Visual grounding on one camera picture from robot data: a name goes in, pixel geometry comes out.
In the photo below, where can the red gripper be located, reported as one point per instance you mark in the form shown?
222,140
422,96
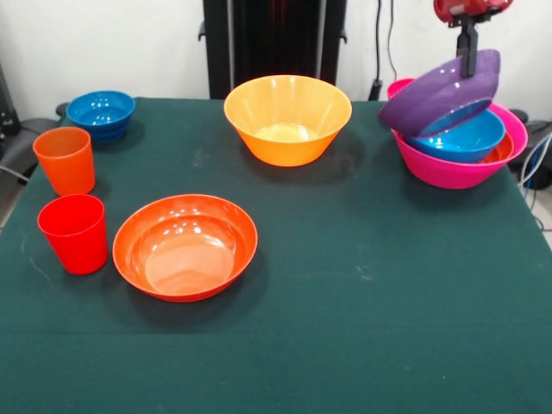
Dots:
466,8

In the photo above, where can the purple plastic bowl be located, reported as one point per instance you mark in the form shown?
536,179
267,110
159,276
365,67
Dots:
431,99

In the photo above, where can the light blue plastic bowl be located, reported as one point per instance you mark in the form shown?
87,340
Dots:
470,138

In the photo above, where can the orange-red plastic bowl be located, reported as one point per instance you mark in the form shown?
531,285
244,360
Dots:
185,259
502,151

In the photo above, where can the large magenta plastic bowl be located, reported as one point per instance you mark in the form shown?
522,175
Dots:
444,172

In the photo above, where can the orange plastic bowl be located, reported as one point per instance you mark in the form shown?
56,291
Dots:
286,142

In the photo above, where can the small magenta plastic bowl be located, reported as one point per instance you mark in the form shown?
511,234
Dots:
397,86

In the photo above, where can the black office chair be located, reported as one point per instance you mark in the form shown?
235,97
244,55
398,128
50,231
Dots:
539,164
17,151

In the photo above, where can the dark green table cloth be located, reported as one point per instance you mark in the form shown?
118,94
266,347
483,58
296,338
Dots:
323,353

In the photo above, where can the small dark blue bowl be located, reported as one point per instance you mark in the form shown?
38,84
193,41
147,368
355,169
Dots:
101,116

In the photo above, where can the orange plastic cup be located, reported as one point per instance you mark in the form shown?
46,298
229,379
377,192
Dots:
64,164

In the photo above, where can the red plastic cup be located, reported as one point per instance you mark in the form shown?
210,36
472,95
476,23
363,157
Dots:
73,241

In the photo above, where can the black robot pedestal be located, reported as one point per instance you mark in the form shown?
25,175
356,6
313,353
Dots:
267,34

